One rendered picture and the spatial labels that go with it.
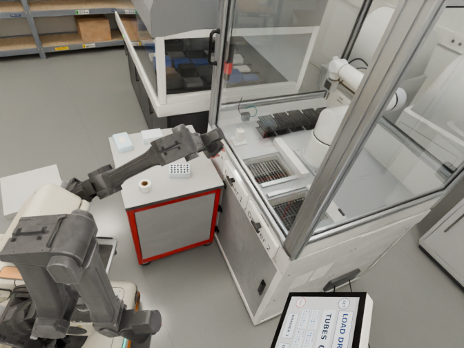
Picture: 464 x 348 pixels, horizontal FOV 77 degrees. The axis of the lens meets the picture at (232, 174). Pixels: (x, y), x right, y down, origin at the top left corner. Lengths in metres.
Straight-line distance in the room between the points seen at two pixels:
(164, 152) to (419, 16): 0.68
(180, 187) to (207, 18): 1.02
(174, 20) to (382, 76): 1.37
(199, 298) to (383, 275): 1.48
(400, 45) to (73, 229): 0.74
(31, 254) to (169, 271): 1.78
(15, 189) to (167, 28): 1.22
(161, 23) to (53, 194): 1.23
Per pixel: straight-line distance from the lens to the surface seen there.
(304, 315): 1.16
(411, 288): 2.84
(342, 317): 1.09
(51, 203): 0.97
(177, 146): 0.87
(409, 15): 0.77
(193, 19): 1.95
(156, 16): 1.89
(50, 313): 0.86
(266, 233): 1.42
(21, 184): 1.97
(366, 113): 0.84
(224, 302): 2.23
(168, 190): 1.74
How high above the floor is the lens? 2.08
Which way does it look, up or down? 45 degrees down
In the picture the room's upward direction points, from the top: 10 degrees clockwise
